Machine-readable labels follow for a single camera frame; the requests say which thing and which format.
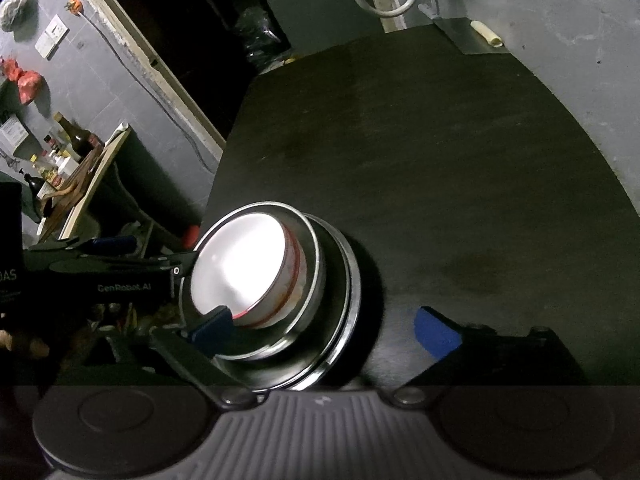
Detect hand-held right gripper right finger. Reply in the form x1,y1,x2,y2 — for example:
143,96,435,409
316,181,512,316
394,305,588,407

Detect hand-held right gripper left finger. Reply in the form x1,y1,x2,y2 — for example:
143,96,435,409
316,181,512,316
149,305,260,407

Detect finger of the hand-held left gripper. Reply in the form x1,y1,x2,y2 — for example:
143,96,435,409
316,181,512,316
22,235,139,262
144,251,199,282

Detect large steel plate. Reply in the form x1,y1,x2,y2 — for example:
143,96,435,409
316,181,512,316
250,214,360,392

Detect steel bowl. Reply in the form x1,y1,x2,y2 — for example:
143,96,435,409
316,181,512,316
182,199,327,362

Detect medium steel plate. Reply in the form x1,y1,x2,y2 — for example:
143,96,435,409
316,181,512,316
235,212,351,376

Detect person's left hand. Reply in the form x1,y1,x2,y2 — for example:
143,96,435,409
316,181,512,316
0,329,52,357

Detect wooden counter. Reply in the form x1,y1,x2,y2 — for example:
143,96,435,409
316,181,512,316
37,124,133,242

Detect row of condiment bottles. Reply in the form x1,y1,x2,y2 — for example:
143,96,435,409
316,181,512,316
22,112,102,197

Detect red plastic bags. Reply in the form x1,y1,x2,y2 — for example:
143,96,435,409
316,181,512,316
0,57,44,106

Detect dark plastic bag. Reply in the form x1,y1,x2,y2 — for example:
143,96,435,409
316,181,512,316
234,9,292,72

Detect small hanging plastic bag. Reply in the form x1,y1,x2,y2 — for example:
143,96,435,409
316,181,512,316
0,0,39,31

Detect dark cabinet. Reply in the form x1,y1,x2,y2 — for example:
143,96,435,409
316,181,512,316
263,0,387,54

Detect metal sheet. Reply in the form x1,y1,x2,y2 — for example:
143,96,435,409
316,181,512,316
433,16,507,55

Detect yellowish roll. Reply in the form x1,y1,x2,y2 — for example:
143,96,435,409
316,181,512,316
471,19,504,47

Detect grey power cable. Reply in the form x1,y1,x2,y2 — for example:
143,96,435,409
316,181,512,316
79,9,222,172

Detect pale door frame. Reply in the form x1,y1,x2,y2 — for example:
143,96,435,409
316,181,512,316
59,0,227,162

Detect white wall switch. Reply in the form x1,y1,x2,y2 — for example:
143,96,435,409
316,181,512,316
33,13,70,59

